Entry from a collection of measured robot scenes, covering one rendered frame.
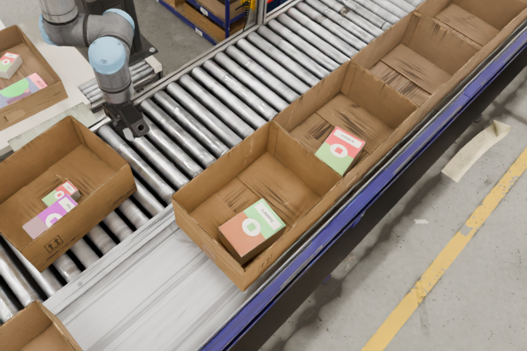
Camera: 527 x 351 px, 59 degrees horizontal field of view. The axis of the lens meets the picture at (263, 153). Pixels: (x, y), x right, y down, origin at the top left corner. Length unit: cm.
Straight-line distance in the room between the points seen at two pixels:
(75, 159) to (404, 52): 131
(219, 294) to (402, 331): 120
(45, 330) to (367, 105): 121
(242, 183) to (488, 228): 161
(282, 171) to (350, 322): 100
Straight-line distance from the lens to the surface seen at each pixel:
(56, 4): 131
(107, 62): 124
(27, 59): 214
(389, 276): 241
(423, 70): 194
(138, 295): 136
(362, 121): 168
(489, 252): 268
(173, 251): 139
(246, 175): 149
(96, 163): 173
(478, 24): 226
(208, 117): 180
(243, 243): 131
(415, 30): 195
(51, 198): 165
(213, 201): 144
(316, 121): 165
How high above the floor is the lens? 216
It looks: 56 degrees down
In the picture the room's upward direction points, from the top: 7 degrees clockwise
